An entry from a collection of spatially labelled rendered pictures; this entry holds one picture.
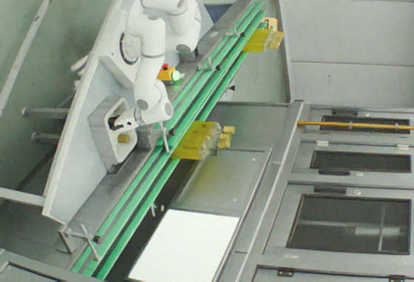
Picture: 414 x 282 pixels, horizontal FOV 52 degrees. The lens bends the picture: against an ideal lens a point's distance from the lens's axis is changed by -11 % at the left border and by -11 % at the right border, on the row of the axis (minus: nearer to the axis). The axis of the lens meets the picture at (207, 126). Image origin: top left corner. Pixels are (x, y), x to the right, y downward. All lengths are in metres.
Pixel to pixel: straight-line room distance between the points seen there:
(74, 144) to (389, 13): 6.63
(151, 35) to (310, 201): 0.95
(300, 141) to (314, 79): 6.15
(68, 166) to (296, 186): 0.97
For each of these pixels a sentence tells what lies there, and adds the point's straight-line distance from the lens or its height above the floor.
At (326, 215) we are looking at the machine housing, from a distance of 1.91.
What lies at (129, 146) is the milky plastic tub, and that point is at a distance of 1.98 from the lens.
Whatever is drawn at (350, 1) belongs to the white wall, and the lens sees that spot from 7.79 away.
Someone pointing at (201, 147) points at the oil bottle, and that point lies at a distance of 2.03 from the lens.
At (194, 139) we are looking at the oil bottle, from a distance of 2.10.
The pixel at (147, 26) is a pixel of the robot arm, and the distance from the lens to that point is 1.56.
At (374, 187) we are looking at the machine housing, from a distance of 2.03.
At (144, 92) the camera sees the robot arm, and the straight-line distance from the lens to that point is 1.62.
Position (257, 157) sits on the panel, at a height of 1.27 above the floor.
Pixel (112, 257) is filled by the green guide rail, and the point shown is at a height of 0.95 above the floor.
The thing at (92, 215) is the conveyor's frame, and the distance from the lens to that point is 1.78.
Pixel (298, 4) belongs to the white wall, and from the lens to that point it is 7.92.
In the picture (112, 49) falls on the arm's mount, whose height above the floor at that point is 0.81.
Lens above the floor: 1.85
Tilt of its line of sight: 22 degrees down
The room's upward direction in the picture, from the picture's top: 93 degrees clockwise
